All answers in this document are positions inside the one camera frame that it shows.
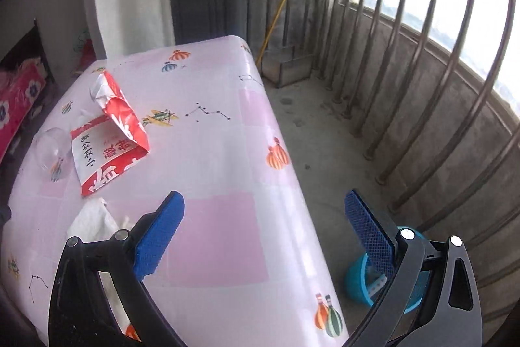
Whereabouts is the yellow broom handle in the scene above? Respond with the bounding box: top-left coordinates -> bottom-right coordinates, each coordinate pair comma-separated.
255,0 -> 302,65

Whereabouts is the blue trash bin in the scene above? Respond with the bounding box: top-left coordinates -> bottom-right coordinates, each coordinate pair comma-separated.
344,226 -> 431,315

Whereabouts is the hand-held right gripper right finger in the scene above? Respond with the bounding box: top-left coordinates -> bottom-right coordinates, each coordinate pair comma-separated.
344,189 -> 484,347

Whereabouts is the clear plastic container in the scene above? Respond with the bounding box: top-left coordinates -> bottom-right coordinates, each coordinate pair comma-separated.
32,127 -> 74,173

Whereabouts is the red and white paper bag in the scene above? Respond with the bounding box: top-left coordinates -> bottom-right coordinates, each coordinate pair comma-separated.
70,71 -> 151,198

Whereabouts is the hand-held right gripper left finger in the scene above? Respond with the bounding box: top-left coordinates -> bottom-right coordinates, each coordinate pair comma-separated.
48,190 -> 188,347

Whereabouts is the dark grey cabinet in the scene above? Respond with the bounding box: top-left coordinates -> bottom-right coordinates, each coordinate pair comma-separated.
168,0 -> 244,45

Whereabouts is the metal box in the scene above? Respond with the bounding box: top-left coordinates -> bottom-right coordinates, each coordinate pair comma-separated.
256,44 -> 313,87

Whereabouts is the pink printed tablecloth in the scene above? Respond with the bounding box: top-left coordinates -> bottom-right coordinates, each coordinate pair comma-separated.
0,35 -> 351,347

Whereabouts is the soft tissue paper pack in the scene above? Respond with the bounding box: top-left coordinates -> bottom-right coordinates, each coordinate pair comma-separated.
66,197 -> 137,335

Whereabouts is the pink floral blanket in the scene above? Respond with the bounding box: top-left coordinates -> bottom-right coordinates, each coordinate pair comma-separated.
0,56 -> 47,161

